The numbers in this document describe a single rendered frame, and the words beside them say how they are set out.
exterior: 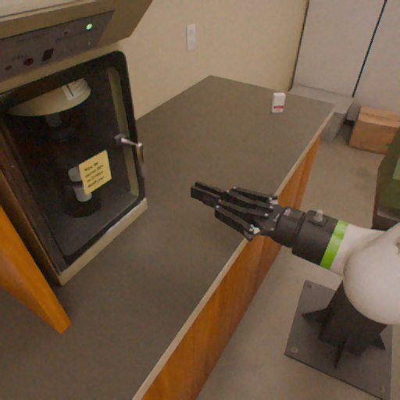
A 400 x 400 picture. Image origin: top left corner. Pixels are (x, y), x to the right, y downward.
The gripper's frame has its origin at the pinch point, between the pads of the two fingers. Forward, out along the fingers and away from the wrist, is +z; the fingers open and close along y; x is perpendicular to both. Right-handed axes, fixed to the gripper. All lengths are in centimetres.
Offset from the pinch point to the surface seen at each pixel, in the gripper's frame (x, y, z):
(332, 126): 93, -243, 10
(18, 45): -32.3, 21.1, 15.0
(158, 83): 10, -67, 67
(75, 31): -32.1, 11.9, 15.4
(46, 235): 2.7, 25.4, 22.2
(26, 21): -35.1, 20.7, 12.3
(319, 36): 30, -284, 50
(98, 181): -1.0, 10.2, 22.2
